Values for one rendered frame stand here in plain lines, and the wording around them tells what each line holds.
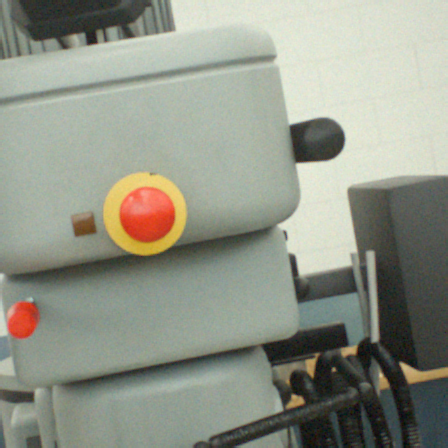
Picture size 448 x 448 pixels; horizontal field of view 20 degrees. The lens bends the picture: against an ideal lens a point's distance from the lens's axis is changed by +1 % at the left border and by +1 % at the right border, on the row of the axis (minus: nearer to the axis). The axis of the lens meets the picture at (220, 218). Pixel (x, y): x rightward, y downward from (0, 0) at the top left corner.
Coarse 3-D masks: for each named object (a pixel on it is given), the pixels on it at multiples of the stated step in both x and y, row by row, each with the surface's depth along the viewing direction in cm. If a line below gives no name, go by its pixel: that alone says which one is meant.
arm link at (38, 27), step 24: (24, 0) 107; (48, 0) 107; (72, 0) 107; (96, 0) 108; (120, 0) 108; (144, 0) 110; (24, 24) 110; (48, 24) 110; (72, 24) 110; (96, 24) 110; (120, 24) 110
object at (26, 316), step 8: (16, 304) 93; (24, 304) 93; (32, 304) 94; (16, 312) 89; (24, 312) 89; (32, 312) 91; (8, 320) 89; (16, 320) 89; (24, 320) 89; (32, 320) 89; (8, 328) 89; (16, 328) 89; (24, 328) 89; (32, 328) 89; (16, 336) 89; (24, 336) 89
